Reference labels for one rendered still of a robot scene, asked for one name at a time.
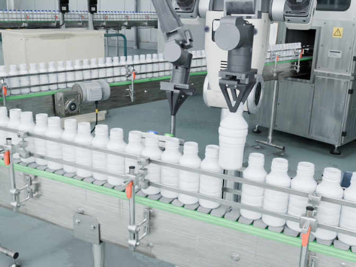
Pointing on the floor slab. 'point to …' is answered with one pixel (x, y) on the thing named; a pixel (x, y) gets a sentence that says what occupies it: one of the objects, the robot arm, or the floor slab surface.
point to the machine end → (318, 80)
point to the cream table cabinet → (53, 52)
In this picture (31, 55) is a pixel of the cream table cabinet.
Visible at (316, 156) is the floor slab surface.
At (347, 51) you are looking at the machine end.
